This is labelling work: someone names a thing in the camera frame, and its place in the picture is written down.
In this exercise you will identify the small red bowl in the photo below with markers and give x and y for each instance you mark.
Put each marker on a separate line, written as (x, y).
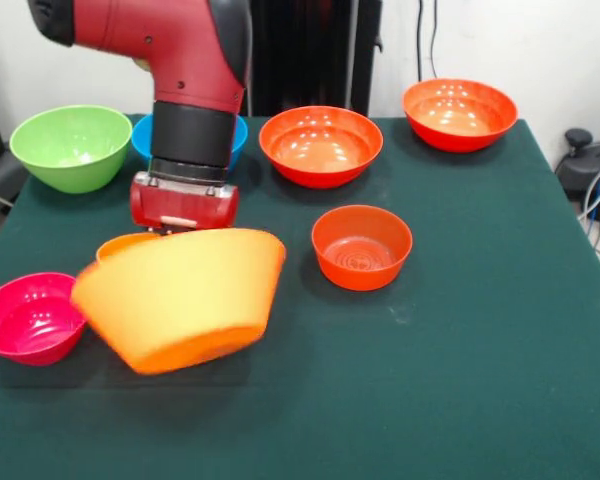
(362, 250)

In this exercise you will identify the large orange bowl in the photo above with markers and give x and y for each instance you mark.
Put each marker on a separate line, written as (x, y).
(180, 300)

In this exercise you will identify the dark green table cloth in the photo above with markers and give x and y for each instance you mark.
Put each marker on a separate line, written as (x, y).
(455, 350)

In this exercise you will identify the orange cup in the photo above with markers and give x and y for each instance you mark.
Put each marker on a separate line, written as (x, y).
(117, 246)

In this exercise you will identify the pink bowl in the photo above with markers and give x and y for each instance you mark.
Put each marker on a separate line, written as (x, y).
(27, 320)

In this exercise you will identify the blue bowl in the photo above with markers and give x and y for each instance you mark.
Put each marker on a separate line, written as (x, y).
(141, 140)

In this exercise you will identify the large green bowl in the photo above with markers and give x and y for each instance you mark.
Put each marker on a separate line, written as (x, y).
(70, 150)

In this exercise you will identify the large red bowl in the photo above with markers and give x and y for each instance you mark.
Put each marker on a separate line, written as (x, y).
(320, 145)
(460, 120)

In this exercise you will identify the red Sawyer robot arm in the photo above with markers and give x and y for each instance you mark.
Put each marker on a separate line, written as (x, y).
(180, 75)

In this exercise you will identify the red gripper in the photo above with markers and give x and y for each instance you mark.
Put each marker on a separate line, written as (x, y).
(185, 207)

